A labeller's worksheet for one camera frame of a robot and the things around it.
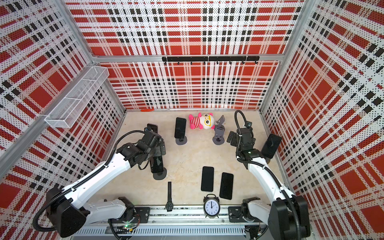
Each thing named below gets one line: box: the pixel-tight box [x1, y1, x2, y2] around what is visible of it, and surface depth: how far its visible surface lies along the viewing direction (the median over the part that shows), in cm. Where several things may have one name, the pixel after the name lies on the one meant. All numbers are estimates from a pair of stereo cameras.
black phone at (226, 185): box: [219, 172, 234, 200], surface depth 84 cm
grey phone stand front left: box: [152, 167, 168, 181], surface depth 89 cm
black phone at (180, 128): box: [174, 117, 187, 139], surface depth 98 cm
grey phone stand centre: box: [212, 124, 226, 145], surface depth 101 cm
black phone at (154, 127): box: [147, 123, 159, 134], surface depth 92 cm
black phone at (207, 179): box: [201, 166, 214, 192], surface depth 88 cm
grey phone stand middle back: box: [175, 136, 188, 146], surface depth 104 cm
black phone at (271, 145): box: [261, 133, 282, 159], surface depth 88 cm
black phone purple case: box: [149, 155, 164, 174], surface depth 84 cm
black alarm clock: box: [203, 193, 221, 219], surface depth 76 cm
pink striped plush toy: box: [188, 112, 215, 130], surface depth 109 cm
